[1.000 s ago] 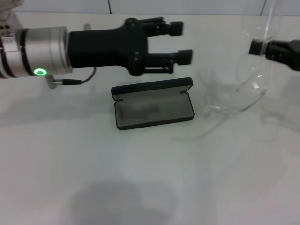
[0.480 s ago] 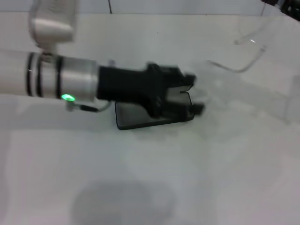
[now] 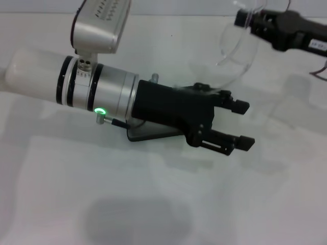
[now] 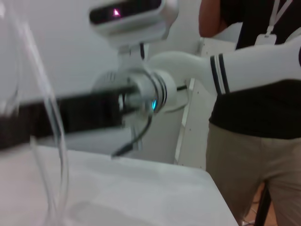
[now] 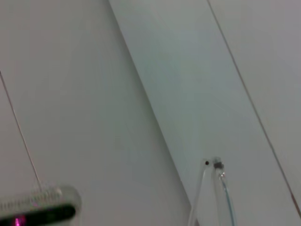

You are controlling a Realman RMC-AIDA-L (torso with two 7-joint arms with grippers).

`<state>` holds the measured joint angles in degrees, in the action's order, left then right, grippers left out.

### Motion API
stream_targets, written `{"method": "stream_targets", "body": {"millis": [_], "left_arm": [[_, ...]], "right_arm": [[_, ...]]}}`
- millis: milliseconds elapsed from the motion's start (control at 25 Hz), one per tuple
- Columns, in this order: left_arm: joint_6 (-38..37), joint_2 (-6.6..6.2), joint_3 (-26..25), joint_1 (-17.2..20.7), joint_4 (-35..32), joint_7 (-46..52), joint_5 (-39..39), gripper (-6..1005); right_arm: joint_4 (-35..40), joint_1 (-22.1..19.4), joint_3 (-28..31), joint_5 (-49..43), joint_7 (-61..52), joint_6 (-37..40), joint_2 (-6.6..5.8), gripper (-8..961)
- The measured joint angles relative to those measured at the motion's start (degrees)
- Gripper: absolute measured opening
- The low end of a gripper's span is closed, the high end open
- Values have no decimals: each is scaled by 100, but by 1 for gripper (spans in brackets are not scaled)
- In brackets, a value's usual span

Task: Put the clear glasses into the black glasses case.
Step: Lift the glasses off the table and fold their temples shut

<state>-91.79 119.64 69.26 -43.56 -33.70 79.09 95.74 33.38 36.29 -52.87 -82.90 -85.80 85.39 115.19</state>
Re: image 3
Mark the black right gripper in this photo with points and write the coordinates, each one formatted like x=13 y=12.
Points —
x=293 y=30

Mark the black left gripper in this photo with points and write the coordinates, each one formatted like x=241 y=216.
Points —
x=173 y=107

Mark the silver round connector stub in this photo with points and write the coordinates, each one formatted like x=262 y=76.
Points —
x=154 y=77

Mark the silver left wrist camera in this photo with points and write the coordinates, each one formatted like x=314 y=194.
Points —
x=102 y=28

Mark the black glasses case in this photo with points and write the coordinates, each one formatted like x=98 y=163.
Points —
x=150 y=132

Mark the clear plastic glasses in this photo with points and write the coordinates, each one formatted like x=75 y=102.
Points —
x=237 y=63

